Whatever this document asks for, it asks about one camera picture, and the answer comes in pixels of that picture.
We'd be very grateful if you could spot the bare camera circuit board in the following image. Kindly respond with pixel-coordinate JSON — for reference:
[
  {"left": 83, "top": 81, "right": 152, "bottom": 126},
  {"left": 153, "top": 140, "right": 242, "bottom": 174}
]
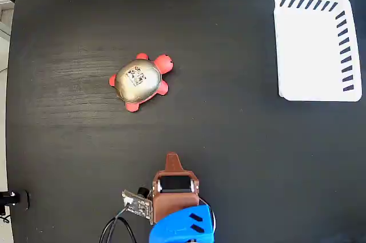
[{"left": 121, "top": 186, "right": 154, "bottom": 226}]

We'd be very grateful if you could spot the black camera cable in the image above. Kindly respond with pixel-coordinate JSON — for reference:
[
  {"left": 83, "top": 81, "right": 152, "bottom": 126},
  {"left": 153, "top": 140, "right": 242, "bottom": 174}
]
[{"left": 99, "top": 208, "right": 138, "bottom": 243}]

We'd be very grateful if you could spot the white slotted tray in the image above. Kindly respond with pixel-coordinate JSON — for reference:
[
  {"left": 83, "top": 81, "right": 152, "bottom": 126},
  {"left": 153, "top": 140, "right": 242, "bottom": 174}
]
[{"left": 273, "top": 0, "right": 363, "bottom": 102}]

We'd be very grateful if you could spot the red turtle toy metallic shell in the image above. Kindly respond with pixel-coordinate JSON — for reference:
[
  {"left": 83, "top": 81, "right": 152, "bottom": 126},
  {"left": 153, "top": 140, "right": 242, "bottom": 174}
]
[{"left": 108, "top": 52, "right": 175, "bottom": 113}]

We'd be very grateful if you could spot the black clamp mount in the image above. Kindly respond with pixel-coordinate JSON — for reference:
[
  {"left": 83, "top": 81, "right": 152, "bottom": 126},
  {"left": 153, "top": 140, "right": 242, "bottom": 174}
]
[{"left": 0, "top": 189, "right": 31, "bottom": 217}]

